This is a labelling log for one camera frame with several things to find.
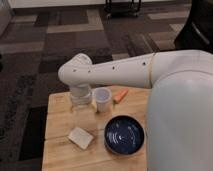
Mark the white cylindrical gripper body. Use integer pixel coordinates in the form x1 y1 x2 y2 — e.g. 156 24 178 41
70 84 92 105

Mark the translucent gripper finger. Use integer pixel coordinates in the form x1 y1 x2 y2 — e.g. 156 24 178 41
89 101 97 113
71 104 78 113

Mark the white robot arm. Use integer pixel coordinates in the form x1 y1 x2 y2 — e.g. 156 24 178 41
58 49 213 171

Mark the white sponge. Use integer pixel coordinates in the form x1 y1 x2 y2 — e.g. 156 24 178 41
68 127 93 149

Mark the white plastic cup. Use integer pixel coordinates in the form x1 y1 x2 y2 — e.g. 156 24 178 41
93 87 112 112

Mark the orange carrot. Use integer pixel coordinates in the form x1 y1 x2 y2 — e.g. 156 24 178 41
113 89 128 103

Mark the dark blue bowl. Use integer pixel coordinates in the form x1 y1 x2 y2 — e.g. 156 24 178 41
104 115 145 155

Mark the black office chair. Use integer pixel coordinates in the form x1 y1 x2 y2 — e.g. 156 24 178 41
174 0 213 54

